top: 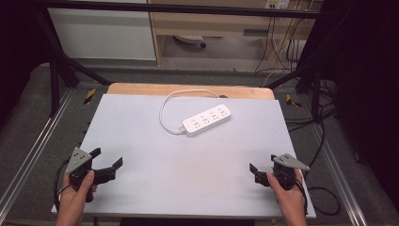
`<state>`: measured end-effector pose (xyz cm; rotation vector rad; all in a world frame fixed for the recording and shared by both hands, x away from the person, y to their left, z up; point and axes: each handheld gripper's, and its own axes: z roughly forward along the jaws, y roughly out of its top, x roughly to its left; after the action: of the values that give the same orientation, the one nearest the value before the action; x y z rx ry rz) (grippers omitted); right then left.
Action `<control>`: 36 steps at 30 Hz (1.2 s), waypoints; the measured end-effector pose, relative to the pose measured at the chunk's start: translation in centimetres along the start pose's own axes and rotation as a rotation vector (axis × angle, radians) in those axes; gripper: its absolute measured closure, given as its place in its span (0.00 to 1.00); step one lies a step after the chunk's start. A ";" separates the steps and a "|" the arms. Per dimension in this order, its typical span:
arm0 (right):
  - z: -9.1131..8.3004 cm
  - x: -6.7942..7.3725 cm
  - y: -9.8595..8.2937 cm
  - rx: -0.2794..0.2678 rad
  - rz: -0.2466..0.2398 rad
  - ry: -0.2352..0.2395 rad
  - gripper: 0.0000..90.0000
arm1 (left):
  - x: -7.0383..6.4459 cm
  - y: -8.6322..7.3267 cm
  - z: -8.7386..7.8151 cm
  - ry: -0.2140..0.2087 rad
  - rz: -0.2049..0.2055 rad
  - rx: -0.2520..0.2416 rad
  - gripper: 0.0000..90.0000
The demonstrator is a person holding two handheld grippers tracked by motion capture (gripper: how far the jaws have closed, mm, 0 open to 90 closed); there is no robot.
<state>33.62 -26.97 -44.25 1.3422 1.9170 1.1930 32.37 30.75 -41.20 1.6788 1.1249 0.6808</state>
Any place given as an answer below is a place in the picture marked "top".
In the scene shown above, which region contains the white cabinet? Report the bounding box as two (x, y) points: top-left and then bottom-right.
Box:
(47, 7), (157, 61)

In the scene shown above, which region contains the white wall socket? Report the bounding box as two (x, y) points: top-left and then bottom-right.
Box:
(264, 0), (292, 10)

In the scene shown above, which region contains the wooden board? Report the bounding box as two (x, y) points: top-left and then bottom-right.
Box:
(106, 82), (277, 101)

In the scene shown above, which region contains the office chair base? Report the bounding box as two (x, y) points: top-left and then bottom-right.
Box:
(172, 34), (208, 49)

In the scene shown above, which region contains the person's right hand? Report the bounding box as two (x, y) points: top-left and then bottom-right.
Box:
(266, 169), (307, 215)

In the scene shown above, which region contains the hanging cable bundle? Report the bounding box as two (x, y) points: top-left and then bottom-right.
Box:
(254, 0), (316, 73)

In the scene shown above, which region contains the black horizontal frame bar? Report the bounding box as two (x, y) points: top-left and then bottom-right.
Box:
(31, 0), (328, 20)

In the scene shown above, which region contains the black metal stand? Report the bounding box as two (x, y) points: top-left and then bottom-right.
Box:
(266, 0), (357, 123)
(31, 6), (113, 118)

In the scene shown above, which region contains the wooden desk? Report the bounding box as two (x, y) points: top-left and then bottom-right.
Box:
(146, 0), (325, 67)

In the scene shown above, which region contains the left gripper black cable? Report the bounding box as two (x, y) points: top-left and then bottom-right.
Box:
(53, 158), (73, 212)

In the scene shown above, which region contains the person's left hand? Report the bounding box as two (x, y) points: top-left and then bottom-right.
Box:
(57, 169), (99, 212)

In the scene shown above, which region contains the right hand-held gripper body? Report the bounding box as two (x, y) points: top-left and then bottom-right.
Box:
(254, 153), (311, 191)

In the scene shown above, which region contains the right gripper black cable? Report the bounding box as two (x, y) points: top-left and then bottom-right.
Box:
(294, 175), (311, 217)

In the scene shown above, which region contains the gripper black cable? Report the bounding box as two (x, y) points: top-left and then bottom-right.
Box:
(53, 158), (73, 212)
(294, 175), (311, 217)

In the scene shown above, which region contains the black curtain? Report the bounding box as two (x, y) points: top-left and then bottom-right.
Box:
(313, 0), (399, 203)
(0, 0), (53, 125)

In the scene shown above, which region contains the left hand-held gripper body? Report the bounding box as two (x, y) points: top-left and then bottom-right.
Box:
(64, 146), (109, 203)

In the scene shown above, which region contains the white power strip cable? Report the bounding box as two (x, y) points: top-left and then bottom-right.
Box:
(158, 89), (221, 136)

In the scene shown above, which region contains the aluminium rail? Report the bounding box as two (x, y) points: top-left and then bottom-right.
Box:
(309, 121), (369, 226)
(0, 89), (75, 216)

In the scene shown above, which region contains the black floor cable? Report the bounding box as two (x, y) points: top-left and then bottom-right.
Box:
(284, 102), (342, 217)

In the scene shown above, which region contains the white power strip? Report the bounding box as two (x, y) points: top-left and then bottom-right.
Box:
(182, 104), (232, 138)

